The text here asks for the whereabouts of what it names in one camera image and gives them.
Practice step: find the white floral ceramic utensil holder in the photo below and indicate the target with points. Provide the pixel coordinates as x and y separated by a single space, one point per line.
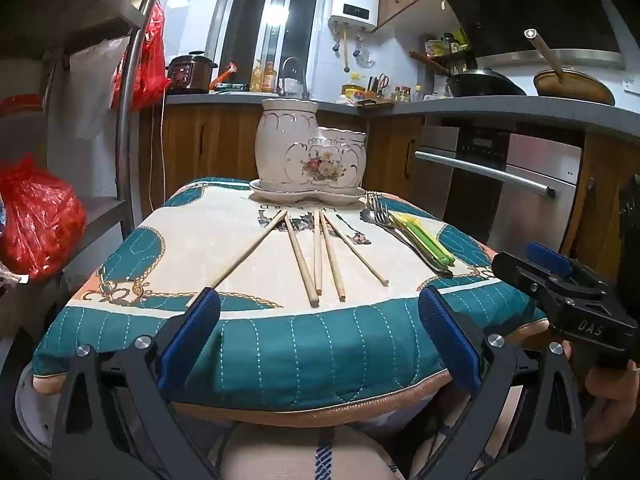
290 145

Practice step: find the black range hood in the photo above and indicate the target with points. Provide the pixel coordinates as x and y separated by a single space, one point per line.
525 5

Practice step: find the metal shelf rack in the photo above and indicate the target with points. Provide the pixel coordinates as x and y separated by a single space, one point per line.
125 135

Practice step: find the red plastic bag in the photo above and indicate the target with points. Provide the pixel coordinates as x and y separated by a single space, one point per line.
20 104
150 60
40 225

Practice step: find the knife block with scissors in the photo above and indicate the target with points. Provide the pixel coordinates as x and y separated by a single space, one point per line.
377 87

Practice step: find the orange packet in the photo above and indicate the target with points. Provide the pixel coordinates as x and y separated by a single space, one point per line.
225 76

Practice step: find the stainless steel oven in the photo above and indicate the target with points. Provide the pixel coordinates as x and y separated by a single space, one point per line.
525 175

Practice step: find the wooden cutting board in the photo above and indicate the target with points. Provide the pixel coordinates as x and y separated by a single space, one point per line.
375 103

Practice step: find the wooden chopstick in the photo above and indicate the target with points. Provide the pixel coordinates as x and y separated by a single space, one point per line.
332 260
357 252
250 250
317 255
301 265

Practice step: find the person's right hand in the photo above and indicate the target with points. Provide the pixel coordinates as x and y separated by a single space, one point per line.
607 385

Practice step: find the grey kitchen countertop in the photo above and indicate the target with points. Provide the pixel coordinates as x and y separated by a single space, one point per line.
500 107

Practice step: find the yellow container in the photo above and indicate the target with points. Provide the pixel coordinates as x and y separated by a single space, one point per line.
354 93

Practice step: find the kitchen window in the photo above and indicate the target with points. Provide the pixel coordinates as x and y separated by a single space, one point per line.
272 15

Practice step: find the kitchen faucet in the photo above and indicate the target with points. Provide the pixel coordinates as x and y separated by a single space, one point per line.
292 80

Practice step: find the silver fork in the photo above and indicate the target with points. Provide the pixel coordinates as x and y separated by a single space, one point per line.
384 215

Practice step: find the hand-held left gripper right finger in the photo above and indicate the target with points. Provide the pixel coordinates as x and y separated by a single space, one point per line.
447 340

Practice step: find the small seasoning bottle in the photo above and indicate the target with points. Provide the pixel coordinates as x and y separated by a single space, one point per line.
395 93
405 93

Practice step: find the wooden base cabinet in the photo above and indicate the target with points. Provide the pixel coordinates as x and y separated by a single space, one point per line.
600 180
210 140

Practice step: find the spice rack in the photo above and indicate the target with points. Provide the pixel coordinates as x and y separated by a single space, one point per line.
450 47

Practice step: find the dark red pressure cooker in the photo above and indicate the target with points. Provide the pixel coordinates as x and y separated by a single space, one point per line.
187 72

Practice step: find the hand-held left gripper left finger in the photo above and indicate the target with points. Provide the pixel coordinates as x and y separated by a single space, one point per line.
192 330

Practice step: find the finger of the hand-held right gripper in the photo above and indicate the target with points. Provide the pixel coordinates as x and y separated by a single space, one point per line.
550 260
520 272

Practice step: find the green packet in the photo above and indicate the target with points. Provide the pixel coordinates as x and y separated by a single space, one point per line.
232 87

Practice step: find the beige plaid cloth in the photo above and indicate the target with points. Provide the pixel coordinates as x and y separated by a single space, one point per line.
300 455

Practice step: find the cooking oil bottle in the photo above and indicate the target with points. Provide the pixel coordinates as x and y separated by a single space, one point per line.
270 79
257 79

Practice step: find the black wok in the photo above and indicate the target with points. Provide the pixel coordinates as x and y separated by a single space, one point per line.
480 84

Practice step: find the white ceramic drip tray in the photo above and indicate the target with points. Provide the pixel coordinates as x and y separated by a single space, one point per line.
305 196

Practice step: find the printed quilted table cover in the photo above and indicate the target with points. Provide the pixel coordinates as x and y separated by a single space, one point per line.
275 350

